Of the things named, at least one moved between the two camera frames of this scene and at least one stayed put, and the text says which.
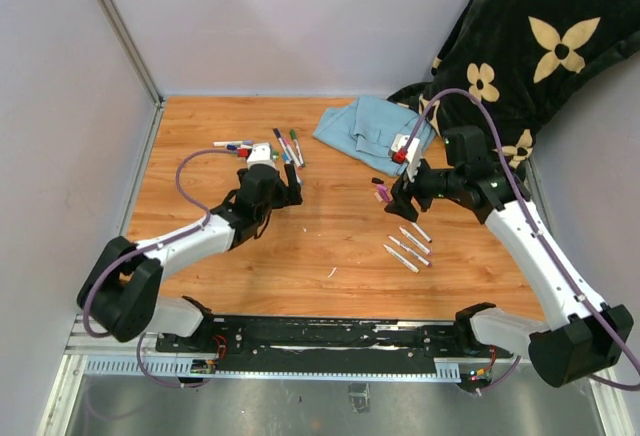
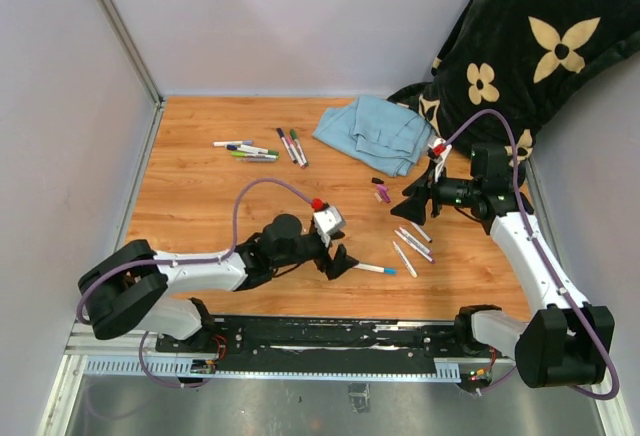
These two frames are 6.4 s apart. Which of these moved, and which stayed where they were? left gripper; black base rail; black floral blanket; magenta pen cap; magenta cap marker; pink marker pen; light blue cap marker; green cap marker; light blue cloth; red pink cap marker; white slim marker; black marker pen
Moved: magenta cap marker; left gripper; white slim marker; light blue cap marker
Stayed: light blue cloth; red pink cap marker; magenta pen cap; black base rail; black floral blanket; black marker pen; green cap marker; pink marker pen
